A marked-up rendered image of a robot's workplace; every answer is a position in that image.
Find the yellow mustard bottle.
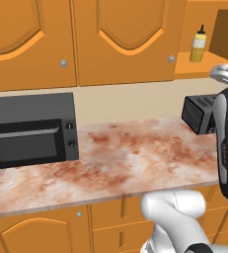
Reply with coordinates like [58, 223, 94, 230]
[189, 24, 208, 64]

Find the orange base cabinet door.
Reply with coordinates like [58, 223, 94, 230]
[0, 205, 93, 253]

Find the black microwave oven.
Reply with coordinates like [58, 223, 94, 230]
[0, 92, 81, 170]

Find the black toaster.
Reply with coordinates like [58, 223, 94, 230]
[181, 93, 220, 136]

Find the orange drawer front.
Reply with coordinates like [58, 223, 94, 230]
[202, 184, 228, 212]
[91, 219, 156, 253]
[197, 205, 228, 237]
[89, 194, 147, 231]

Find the black microwave door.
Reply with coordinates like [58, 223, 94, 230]
[0, 119, 67, 170]

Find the orange wall cabinet door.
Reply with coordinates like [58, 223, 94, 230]
[71, 0, 188, 88]
[0, 0, 78, 94]

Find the orange drawer handle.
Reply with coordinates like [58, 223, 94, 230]
[118, 230, 125, 248]
[119, 196, 127, 218]

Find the grey microwave door handle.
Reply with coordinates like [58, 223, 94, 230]
[0, 126, 61, 141]

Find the orange open wall cabinet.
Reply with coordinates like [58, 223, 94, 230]
[173, 0, 228, 81]

